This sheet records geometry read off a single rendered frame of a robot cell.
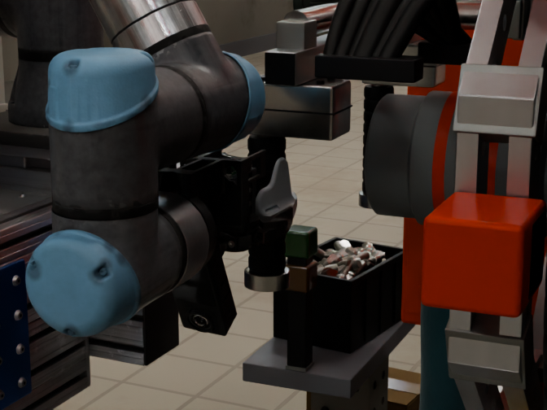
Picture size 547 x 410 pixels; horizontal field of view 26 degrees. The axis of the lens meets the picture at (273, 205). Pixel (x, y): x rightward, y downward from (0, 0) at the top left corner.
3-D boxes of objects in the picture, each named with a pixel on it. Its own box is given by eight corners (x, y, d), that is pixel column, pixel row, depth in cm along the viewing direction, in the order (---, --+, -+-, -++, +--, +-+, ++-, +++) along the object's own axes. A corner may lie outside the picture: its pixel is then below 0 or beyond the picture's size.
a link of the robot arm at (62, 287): (113, 233, 78) (117, 354, 80) (188, 195, 88) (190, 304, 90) (12, 220, 81) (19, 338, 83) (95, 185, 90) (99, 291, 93)
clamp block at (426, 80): (435, 89, 136) (436, 42, 135) (360, 84, 139) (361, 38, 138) (446, 82, 141) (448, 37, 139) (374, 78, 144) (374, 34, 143)
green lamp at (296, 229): (308, 260, 166) (308, 233, 165) (282, 257, 168) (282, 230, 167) (318, 253, 170) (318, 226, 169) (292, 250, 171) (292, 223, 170)
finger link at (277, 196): (319, 150, 110) (268, 167, 102) (318, 211, 112) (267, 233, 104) (291, 146, 112) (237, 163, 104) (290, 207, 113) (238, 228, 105)
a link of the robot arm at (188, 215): (189, 302, 90) (95, 289, 93) (214, 285, 94) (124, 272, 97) (187, 207, 88) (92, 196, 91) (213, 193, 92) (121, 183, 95)
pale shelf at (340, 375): (350, 399, 169) (351, 379, 168) (242, 381, 175) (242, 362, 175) (431, 307, 207) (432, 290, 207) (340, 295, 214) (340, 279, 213)
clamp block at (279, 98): (333, 141, 106) (334, 83, 104) (240, 134, 109) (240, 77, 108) (352, 132, 110) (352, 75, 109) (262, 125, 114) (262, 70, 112)
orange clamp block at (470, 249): (543, 285, 93) (520, 320, 85) (446, 272, 96) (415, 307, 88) (549, 198, 92) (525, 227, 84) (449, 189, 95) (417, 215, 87)
